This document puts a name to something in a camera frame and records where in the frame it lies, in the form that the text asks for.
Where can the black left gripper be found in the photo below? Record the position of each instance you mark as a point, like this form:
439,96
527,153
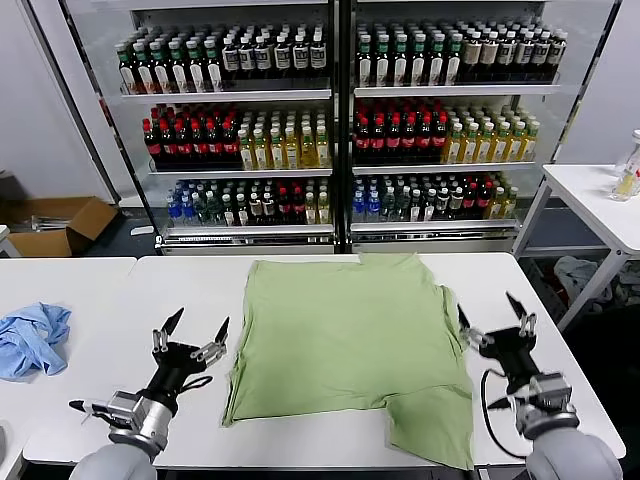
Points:
172,362

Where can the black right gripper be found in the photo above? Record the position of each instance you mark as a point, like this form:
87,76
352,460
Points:
512,355

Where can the light green polo shirt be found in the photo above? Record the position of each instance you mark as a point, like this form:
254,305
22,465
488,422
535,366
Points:
350,340

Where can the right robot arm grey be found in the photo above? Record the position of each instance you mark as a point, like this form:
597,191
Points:
575,455

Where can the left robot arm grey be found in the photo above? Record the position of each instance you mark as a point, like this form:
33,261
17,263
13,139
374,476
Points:
145,430

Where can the white grey cloth pile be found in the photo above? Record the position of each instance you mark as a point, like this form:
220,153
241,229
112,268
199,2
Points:
580,277

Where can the glass door beverage cabinet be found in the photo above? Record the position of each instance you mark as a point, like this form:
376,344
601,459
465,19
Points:
250,246
430,244

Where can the white paper scrap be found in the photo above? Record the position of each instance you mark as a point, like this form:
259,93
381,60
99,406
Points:
142,231

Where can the small yellow tea bottle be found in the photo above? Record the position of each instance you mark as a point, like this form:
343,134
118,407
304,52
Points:
496,205
510,204
323,210
311,210

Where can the white cabinet shelf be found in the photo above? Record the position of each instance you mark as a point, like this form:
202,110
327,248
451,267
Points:
240,172
225,96
250,229
450,91
430,225
440,167

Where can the blue label water bottle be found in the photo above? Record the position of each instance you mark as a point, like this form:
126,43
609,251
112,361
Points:
373,207
174,212
359,207
188,212

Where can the small red cap cola bottle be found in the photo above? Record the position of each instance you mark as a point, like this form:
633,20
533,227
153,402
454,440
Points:
284,205
470,200
484,199
298,205

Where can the clear green water bottle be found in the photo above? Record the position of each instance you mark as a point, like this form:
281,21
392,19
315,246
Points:
388,205
214,210
201,210
402,205

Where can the pale green cloth heap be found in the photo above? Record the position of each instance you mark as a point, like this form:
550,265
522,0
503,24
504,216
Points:
630,285

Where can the dark drink bottle brown label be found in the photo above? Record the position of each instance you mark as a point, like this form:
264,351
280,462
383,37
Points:
442,200
456,200
256,205
269,205

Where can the white cap dark tea bottle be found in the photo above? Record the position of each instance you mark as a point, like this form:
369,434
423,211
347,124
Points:
242,212
429,209
416,210
228,212

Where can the crumpled light blue garment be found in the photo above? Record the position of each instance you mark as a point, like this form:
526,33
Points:
30,345

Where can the white side table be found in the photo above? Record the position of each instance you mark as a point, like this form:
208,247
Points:
590,200

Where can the open brown cardboard box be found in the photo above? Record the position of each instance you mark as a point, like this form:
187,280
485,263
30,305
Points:
85,220

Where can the grey metal parts bundle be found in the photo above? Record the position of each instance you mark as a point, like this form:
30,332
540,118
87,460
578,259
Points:
47,222

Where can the clear glass bottle yellow contents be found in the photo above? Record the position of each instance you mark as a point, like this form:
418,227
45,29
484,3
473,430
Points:
625,187

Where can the white plastic stool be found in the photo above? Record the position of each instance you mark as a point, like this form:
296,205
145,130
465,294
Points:
6,235

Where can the green cap brown tea bottle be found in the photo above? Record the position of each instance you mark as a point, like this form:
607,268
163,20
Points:
436,65
453,65
365,65
419,65
214,74
401,65
383,65
145,75
196,74
127,75
179,75
162,75

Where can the dark bottle beige label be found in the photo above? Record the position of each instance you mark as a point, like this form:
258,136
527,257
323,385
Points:
471,55
489,54

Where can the dark bottle white blue label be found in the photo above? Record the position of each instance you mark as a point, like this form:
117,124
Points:
318,56
263,59
541,52
282,58
246,60
524,52
300,57
230,60
507,52
558,52

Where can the open glass cabinet door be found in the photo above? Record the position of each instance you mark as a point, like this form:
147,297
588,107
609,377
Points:
582,50
80,75

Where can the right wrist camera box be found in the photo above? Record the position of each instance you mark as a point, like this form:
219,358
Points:
550,395

